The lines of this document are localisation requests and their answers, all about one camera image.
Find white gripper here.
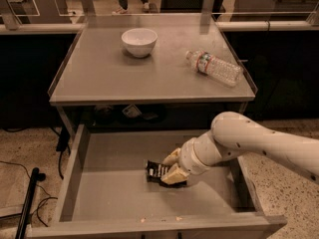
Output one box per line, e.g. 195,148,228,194
160,138,210,185

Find black floor cable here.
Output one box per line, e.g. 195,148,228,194
0,126,73,227

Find dark chocolate bar wrapper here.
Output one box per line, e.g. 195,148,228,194
146,160,187,188

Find dark items under tabletop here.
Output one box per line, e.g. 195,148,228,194
94,104,166,124

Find grey cabinet table frame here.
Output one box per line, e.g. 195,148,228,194
49,14,257,134

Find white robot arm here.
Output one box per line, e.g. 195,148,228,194
160,112,319,185

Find clear plastic water bottle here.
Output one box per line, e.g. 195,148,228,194
185,51,243,88

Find white ceramic bowl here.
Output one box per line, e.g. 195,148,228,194
122,28,158,58

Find grey open top drawer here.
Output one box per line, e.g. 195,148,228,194
27,125,286,239

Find black pole on floor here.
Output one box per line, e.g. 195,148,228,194
15,167,45,239

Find white horizontal rail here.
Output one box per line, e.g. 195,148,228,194
0,20,319,36

